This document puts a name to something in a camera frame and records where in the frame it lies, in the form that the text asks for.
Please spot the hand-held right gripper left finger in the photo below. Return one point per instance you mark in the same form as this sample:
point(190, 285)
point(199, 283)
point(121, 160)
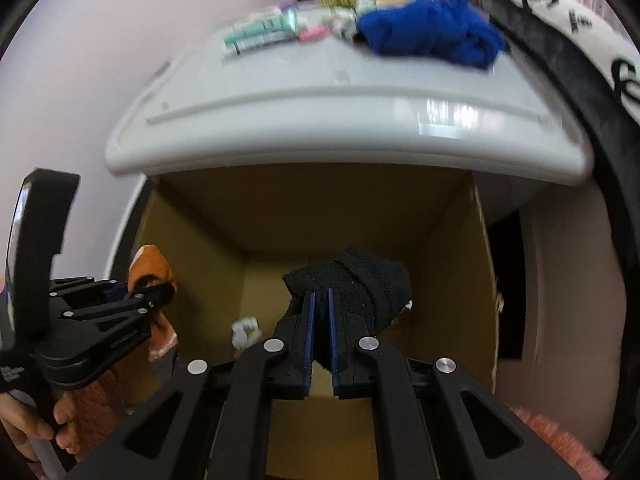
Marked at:
point(309, 332)

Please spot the green white packet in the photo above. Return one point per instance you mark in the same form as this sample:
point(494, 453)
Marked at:
point(350, 19)

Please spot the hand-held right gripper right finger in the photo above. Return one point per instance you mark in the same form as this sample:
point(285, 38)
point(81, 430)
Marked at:
point(333, 332)

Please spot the crumpled white paper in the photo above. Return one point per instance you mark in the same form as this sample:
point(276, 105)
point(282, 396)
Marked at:
point(245, 332)

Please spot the white plastic table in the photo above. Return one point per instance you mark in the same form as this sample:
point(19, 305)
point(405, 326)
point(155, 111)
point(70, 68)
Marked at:
point(340, 105)

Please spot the brown cardboard box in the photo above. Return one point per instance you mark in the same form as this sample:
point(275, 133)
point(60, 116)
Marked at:
point(310, 210)

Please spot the pink fuzzy rug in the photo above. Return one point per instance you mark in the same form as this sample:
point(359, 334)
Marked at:
point(550, 435)

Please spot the pink small packet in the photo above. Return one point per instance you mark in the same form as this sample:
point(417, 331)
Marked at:
point(314, 33)

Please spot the black sock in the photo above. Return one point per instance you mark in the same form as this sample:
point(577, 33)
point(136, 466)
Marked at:
point(372, 280)

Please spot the blue cloth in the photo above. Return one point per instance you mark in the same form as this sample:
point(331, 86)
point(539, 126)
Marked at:
point(425, 20)

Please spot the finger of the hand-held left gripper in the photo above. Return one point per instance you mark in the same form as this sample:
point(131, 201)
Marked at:
point(80, 284)
point(145, 300)

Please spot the person's left hand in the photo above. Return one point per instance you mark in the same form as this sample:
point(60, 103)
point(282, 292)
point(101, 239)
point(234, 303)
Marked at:
point(30, 420)

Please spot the orange cloth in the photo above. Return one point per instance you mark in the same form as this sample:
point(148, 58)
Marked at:
point(149, 261)

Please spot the green cosmetic tube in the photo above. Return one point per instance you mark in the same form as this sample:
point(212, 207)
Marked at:
point(260, 24)

